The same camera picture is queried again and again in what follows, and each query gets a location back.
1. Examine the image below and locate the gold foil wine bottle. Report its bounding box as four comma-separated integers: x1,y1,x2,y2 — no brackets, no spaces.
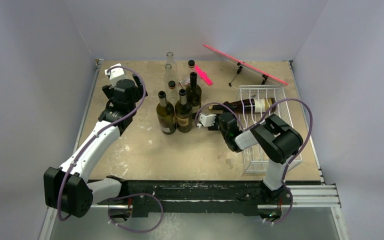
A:
208,98,276,114

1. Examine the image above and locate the dark green wine bottle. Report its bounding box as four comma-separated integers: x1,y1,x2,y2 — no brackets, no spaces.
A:
185,72,202,118

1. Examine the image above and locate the pink framed mirror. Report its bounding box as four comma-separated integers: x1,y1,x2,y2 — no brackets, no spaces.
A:
202,44,289,87

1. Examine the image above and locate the black table front frame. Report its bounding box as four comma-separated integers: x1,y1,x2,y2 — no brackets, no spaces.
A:
85,179,294,218

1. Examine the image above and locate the small red box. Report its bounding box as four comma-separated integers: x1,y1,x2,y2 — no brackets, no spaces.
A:
179,77,190,89

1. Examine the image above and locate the dark bottle silver cap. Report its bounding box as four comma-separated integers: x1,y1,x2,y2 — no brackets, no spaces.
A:
174,88,193,133

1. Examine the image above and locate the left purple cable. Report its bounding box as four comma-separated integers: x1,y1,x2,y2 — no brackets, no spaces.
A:
56,65,147,222

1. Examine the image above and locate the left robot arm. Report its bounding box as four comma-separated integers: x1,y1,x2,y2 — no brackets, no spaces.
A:
43,74,148,218

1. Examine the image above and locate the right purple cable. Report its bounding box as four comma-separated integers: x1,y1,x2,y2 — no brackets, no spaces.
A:
194,97,314,183

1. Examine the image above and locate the clear bottle black cap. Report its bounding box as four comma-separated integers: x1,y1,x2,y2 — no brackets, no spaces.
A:
186,59,201,86

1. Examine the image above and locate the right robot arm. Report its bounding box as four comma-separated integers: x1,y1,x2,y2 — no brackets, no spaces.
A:
210,112,306,204

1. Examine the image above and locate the pink plastic clip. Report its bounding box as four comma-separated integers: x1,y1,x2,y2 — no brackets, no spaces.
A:
195,65,213,86

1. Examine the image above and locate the purple cable loop under table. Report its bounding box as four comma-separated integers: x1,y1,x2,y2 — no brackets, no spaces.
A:
107,193,166,235

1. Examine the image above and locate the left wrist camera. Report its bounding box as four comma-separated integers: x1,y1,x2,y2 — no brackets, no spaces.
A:
104,63,128,87

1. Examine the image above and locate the white wire wine rack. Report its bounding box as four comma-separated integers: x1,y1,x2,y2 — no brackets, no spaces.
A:
236,85,304,174

